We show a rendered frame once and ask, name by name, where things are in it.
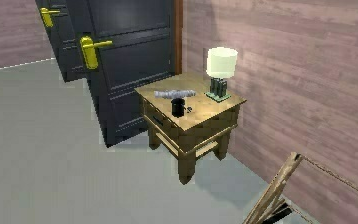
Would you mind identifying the black mug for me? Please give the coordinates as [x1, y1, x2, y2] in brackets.
[170, 97, 186, 118]

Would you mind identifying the wooden bedside table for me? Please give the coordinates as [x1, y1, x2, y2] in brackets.
[134, 72, 248, 186]

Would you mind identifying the white shade table lamp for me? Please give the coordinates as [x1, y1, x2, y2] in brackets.
[204, 46, 239, 103]

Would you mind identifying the dark blue room door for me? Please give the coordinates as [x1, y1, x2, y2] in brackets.
[65, 0, 177, 148]
[35, 0, 87, 83]

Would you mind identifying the brown wooden door frame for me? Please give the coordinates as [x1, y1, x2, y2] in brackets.
[173, 0, 184, 76]

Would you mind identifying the yellow door handle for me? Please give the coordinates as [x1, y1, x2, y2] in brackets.
[39, 6, 61, 29]
[79, 35, 114, 70]

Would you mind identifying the light wooden frame furniture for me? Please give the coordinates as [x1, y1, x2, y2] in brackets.
[242, 151, 358, 224]

